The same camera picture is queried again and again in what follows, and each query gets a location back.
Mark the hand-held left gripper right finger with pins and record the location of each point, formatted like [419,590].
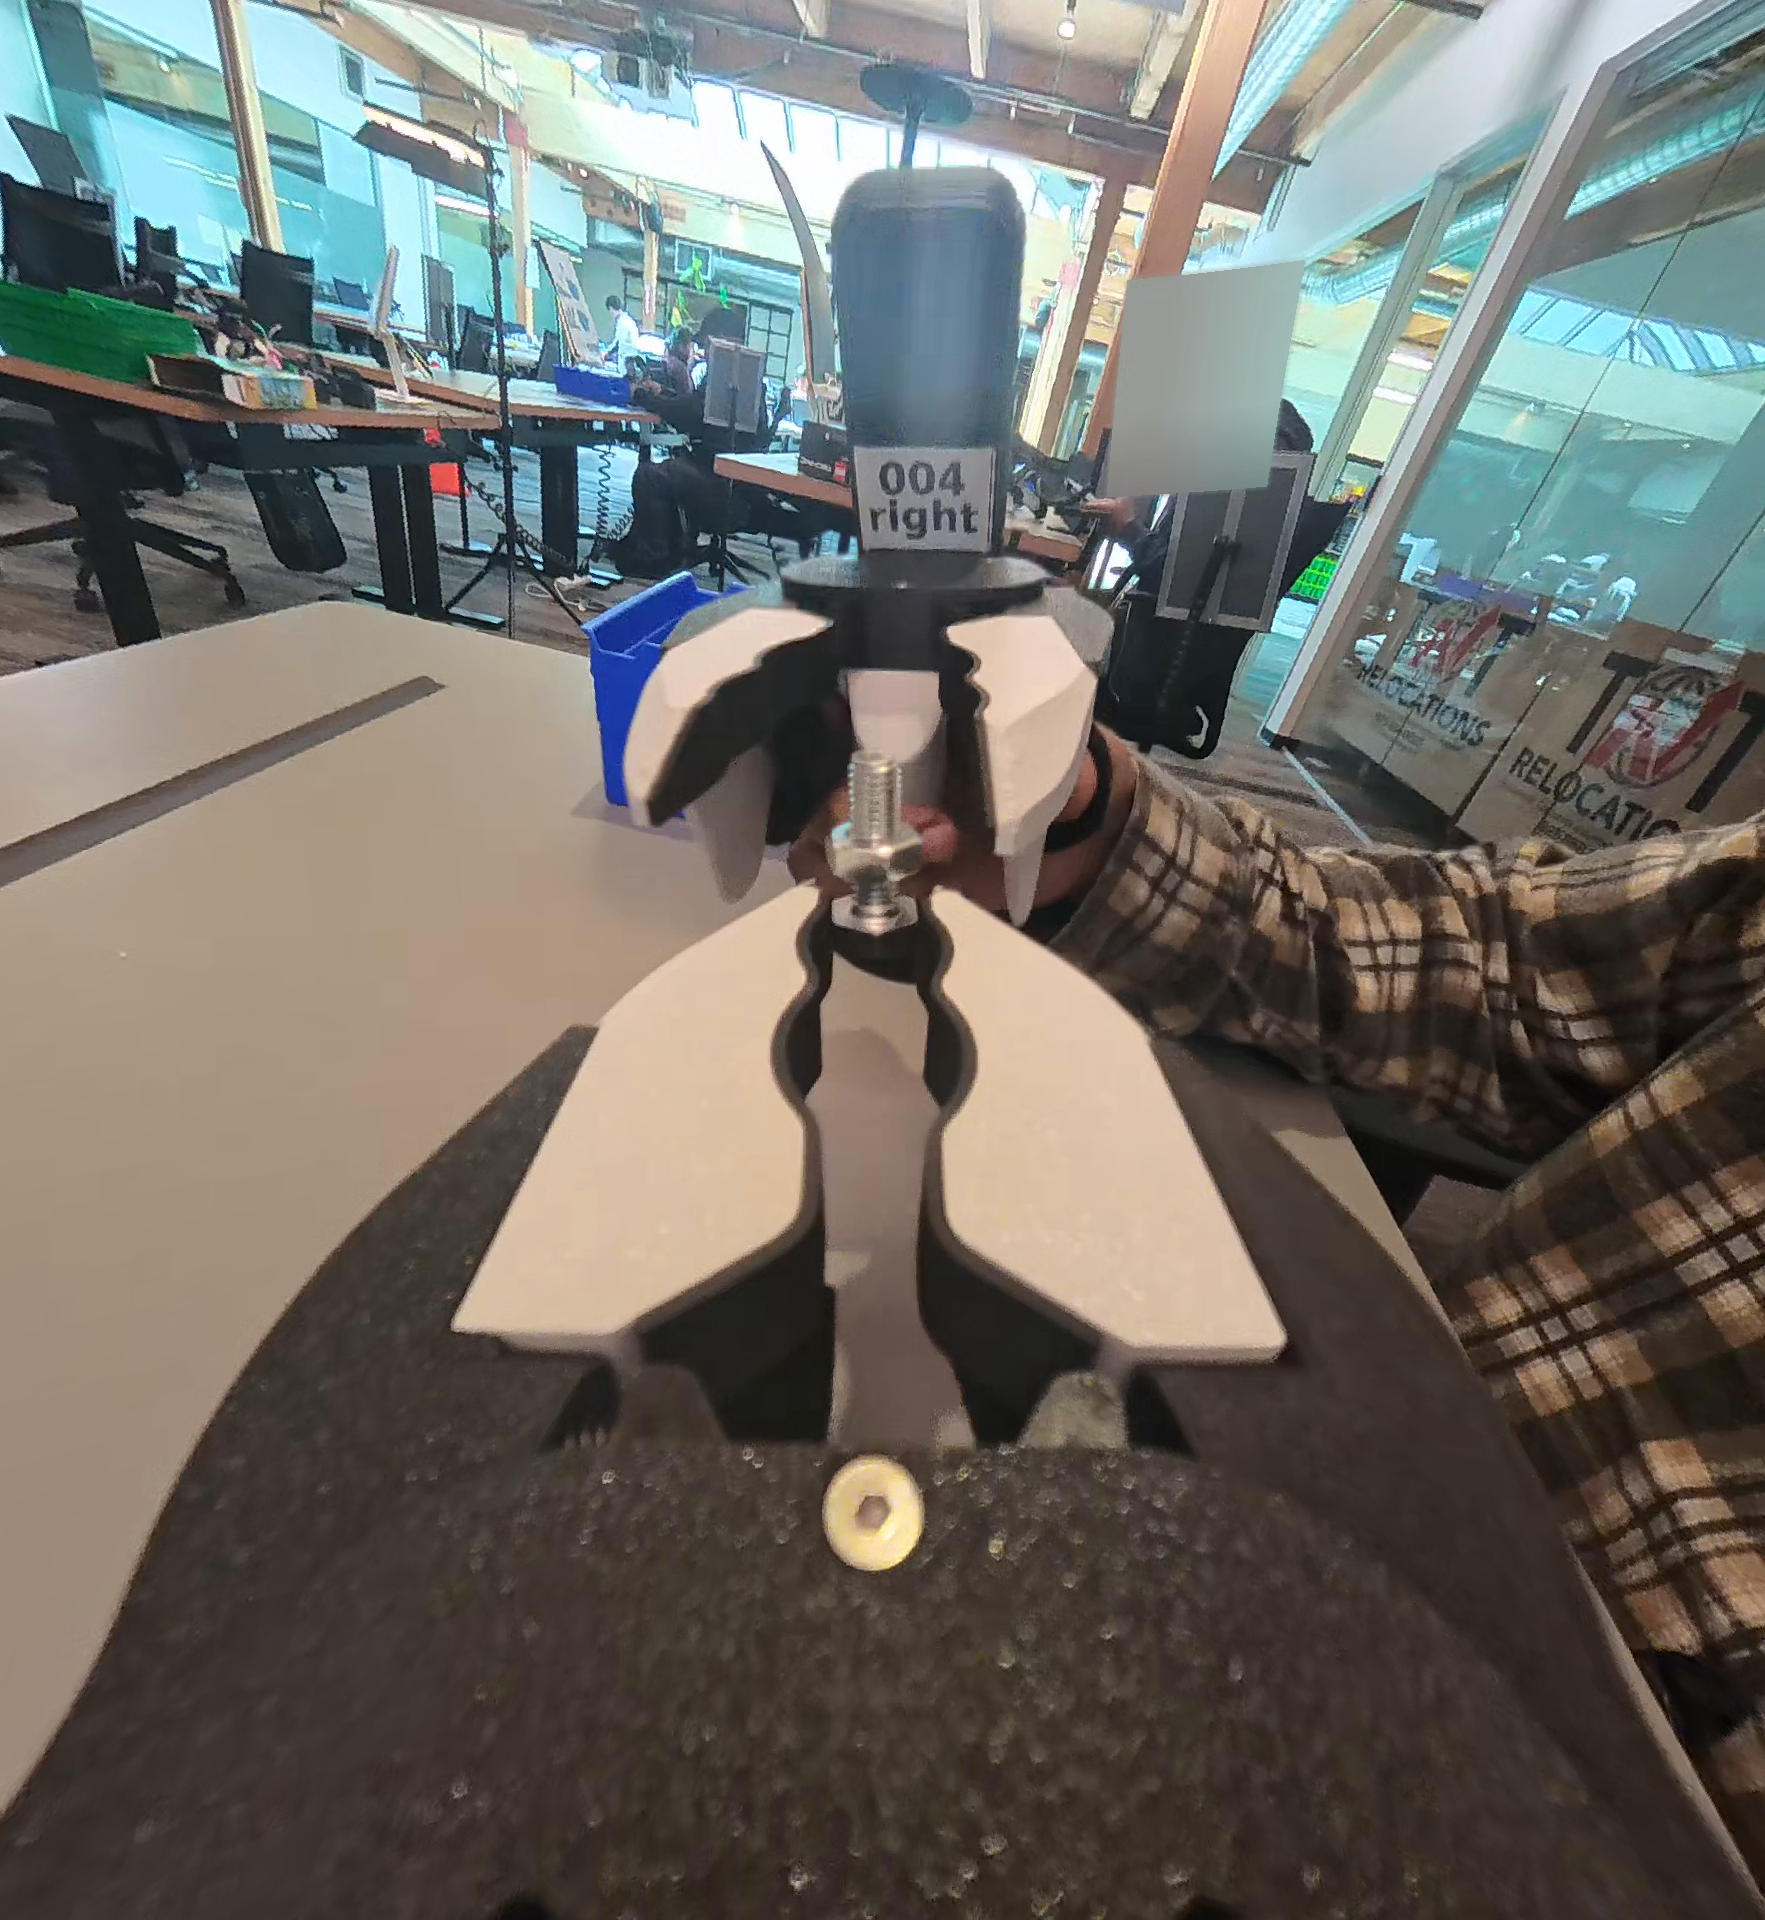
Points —
[1108,1154]

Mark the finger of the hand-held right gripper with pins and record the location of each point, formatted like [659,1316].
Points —
[1034,720]
[688,690]

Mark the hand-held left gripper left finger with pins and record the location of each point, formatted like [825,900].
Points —
[643,1140]

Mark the silver bolt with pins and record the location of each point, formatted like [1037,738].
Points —
[873,789]

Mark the silver hex nut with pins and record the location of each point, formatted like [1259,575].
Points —
[875,863]

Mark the person's right forearm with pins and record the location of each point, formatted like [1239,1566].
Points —
[1422,974]

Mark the person's right hand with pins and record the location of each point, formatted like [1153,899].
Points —
[948,843]

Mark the blue plastic bin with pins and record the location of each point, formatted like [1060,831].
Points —
[627,661]

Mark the black pendant lamp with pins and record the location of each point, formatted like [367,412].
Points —
[915,99]

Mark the grey framed panel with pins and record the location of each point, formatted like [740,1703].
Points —
[733,386]
[1236,540]

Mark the wooden column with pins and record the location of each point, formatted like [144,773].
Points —
[1184,180]

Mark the printed cardboard box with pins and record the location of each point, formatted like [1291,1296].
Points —
[1422,674]
[1617,751]

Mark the black bag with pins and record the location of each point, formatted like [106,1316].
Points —
[298,519]

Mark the studio light on tripod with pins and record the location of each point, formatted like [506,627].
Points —
[425,139]

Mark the long wooden desk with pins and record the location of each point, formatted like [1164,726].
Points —
[148,393]

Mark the stack of green bins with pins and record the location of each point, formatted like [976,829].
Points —
[72,322]

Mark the black office chair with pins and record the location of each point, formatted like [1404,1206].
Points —
[57,241]

